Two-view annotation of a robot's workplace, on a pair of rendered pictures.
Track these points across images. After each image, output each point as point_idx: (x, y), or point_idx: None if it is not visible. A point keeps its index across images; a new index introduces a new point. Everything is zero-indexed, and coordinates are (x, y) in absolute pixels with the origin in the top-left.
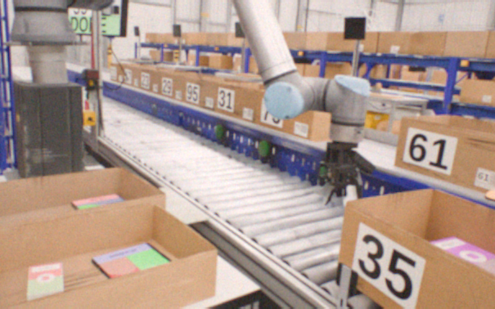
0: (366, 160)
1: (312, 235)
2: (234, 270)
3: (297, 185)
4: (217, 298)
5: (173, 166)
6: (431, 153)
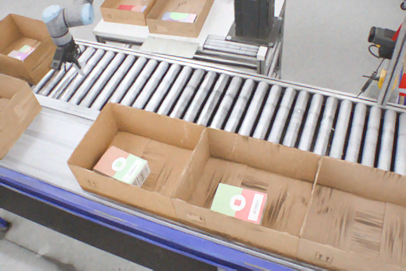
0: (53, 56)
1: (86, 66)
2: (105, 32)
3: None
4: (102, 21)
5: (229, 89)
6: None
